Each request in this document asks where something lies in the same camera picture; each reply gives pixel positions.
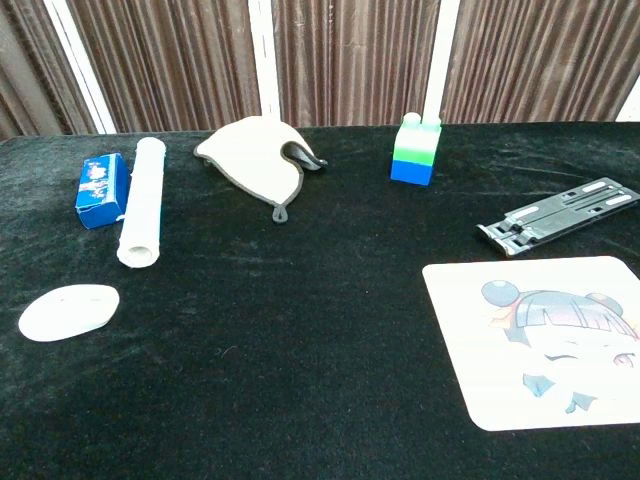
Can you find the white oval disc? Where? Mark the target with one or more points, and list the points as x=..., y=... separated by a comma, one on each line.
x=67, y=312

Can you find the blue white small box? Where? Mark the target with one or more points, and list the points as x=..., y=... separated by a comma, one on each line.
x=100, y=192

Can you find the cartoon girl mouse pad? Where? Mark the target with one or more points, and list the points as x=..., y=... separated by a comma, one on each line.
x=530, y=345

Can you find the cream oven mitt grey trim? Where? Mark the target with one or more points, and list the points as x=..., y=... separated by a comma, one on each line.
x=250, y=155

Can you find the black velvet tablecloth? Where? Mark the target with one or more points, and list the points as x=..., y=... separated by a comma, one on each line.
x=300, y=350

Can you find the green and blue building block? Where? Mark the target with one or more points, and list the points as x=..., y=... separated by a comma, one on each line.
x=415, y=155

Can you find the white rolled towel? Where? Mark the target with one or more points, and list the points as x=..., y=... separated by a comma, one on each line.
x=143, y=200

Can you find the brown pleated curtain panel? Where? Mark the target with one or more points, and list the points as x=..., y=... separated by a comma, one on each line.
x=355, y=60
x=170, y=65
x=540, y=60
x=25, y=75

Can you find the black folding laptop stand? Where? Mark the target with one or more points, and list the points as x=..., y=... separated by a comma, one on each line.
x=555, y=215

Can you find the white screen frame post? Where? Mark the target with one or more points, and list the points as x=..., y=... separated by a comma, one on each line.
x=440, y=60
x=263, y=60
x=631, y=107
x=80, y=65

